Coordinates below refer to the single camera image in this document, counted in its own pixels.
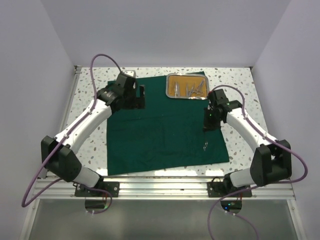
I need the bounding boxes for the steel tweezers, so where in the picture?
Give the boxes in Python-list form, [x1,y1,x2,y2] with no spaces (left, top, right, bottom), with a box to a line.
[203,141,208,151]

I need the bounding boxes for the steel surgical scissors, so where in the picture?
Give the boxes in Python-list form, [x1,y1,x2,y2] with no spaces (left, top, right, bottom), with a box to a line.
[188,80,205,97]

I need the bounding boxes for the steel instrument tray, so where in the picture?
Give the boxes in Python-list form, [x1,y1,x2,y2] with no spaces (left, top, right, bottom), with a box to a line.
[165,73,210,100]

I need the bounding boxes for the green surgical drape cloth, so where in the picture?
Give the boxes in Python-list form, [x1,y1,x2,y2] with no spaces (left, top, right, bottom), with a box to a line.
[106,76,229,176]

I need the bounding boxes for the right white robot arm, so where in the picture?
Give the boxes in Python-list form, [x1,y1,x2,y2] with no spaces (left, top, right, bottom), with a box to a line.
[203,89,292,197]

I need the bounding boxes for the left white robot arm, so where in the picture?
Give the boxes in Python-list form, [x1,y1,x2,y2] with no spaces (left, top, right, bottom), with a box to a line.
[41,70,145,197]

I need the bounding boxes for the yellow tray liner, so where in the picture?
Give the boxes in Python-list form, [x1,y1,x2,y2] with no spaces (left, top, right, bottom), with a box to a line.
[168,75,207,97]

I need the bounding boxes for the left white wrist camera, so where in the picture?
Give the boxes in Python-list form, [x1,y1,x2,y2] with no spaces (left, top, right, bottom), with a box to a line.
[124,70,136,78]

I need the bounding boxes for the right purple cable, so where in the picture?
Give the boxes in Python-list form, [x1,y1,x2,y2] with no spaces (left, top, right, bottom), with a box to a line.
[207,84,309,240]

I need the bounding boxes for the purple cable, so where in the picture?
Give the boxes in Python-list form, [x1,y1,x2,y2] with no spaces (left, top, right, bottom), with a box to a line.
[207,84,309,240]
[21,53,123,215]

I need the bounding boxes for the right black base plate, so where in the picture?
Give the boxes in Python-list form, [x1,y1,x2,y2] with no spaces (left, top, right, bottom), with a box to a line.
[206,176,252,198]

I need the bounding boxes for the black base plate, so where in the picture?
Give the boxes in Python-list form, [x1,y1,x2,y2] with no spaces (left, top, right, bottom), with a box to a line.
[72,181,120,198]
[206,176,252,198]

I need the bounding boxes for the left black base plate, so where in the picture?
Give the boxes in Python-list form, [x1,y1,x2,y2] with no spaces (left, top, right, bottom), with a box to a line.
[72,181,120,198]

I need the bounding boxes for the aluminium mounting rail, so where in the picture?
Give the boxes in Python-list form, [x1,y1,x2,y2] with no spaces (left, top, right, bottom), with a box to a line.
[31,176,296,200]

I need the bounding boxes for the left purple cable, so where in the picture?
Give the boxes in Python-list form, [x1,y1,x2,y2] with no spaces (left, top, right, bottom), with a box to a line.
[21,53,123,215]

